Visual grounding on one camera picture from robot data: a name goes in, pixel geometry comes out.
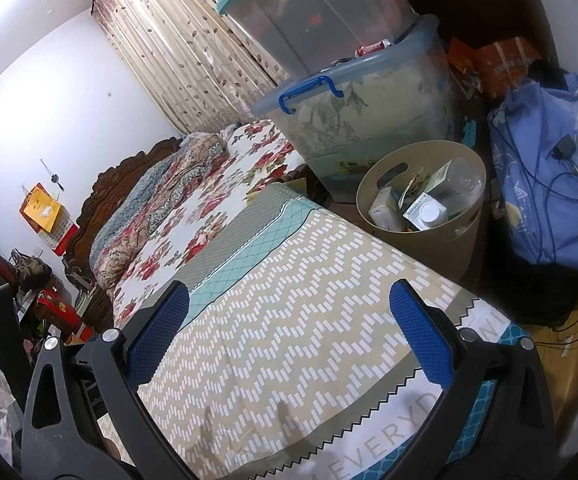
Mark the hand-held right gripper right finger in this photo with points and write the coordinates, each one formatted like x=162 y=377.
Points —
x=419 y=330

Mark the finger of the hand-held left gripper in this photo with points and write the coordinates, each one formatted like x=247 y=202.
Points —
x=4 y=335

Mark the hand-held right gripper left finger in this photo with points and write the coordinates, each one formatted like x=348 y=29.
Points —
x=159 y=330

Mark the beige trash bin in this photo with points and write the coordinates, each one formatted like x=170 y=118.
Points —
x=419 y=250

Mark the dark blue white carton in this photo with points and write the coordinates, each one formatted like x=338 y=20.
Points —
x=421 y=212

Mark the white tissue pack blue print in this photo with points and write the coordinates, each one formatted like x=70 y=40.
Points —
x=384 y=207

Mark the clear plastic bottle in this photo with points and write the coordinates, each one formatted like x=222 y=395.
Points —
x=461 y=185

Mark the green white snack packet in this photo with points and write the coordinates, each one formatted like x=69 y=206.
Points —
x=439 y=177

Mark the red gift box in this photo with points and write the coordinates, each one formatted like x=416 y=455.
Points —
x=56 y=310

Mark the dark wooden nightstand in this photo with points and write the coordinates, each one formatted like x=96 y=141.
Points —
x=96 y=310

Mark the brown handbag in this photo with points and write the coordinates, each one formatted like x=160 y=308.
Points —
x=31 y=270

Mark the folded patchwork quilt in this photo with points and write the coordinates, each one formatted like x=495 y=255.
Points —
x=144 y=210

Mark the floral bed sheet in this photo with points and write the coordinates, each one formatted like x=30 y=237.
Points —
x=209 y=210

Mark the black bag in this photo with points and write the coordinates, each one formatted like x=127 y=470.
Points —
x=544 y=290

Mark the carved wooden headboard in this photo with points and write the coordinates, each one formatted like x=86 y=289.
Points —
x=94 y=190

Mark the blue cloth bag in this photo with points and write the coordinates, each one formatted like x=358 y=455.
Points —
x=534 y=200

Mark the orange plastic bag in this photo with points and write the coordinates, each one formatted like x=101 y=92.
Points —
x=504 y=65

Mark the red white small container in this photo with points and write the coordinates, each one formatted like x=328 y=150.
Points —
x=369 y=50

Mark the leaf pattern curtain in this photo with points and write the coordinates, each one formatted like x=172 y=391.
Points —
x=179 y=35

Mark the large storage box teal lid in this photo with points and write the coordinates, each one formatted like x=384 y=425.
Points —
x=309 y=20

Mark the red yellow wall calendar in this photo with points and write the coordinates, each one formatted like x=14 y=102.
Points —
x=44 y=210

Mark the hanging wall ornament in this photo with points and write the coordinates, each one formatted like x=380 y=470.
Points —
x=55 y=178

